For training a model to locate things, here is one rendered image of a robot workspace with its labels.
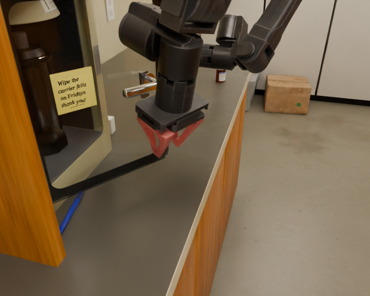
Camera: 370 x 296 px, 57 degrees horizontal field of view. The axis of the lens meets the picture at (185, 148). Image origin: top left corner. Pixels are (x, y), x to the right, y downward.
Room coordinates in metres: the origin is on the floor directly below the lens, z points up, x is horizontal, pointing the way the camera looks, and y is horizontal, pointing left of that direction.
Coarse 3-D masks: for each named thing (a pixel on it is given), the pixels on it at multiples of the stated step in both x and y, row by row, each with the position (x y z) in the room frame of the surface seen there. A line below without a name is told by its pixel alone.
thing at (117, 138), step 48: (0, 0) 0.53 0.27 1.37; (48, 0) 0.57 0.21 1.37; (96, 0) 0.62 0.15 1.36; (144, 0) 0.68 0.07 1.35; (48, 48) 0.56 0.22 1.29; (96, 48) 0.61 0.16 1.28; (48, 96) 0.55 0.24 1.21; (96, 96) 0.60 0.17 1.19; (144, 96) 0.67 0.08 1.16; (48, 144) 0.54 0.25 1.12; (96, 144) 0.59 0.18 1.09; (144, 144) 0.66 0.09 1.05
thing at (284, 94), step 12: (276, 84) 3.07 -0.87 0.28; (288, 84) 3.07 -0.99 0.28; (300, 84) 3.07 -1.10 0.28; (264, 96) 3.19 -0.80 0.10; (276, 96) 3.02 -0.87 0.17; (288, 96) 3.00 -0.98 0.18; (300, 96) 2.98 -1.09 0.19; (264, 108) 3.06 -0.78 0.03; (276, 108) 3.02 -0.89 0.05; (288, 108) 3.00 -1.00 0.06; (300, 108) 2.98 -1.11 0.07
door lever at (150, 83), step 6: (144, 78) 0.67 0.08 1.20; (150, 78) 0.66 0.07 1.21; (144, 84) 0.62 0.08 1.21; (150, 84) 0.62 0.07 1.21; (126, 90) 0.59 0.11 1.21; (132, 90) 0.60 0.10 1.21; (138, 90) 0.60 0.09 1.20; (144, 90) 0.61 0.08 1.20; (150, 90) 0.62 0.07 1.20; (126, 96) 0.59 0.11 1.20; (132, 96) 0.59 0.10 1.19
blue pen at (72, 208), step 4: (84, 192) 0.62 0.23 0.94; (76, 196) 0.60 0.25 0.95; (80, 196) 0.60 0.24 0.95; (76, 200) 0.58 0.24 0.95; (72, 204) 0.57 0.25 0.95; (76, 204) 0.57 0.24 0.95; (72, 208) 0.56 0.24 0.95; (68, 212) 0.55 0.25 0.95; (72, 212) 0.55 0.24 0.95; (68, 216) 0.53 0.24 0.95; (64, 220) 0.52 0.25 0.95; (68, 220) 0.53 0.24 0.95; (60, 224) 0.51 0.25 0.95; (64, 224) 0.51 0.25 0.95; (60, 228) 0.50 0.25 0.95; (64, 228) 0.50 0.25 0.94; (60, 232) 0.49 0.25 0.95
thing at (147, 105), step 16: (160, 80) 0.46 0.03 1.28; (192, 80) 0.46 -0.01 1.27; (160, 96) 0.46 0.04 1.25; (176, 96) 0.45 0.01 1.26; (192, 96) 0.47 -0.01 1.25; (144, 112) 0.45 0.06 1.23; (160, 112) 0.45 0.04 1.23; (176, 112) 0.45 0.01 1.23; (192, 112) 0.47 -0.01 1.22; (160, 128) 0.43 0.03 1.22
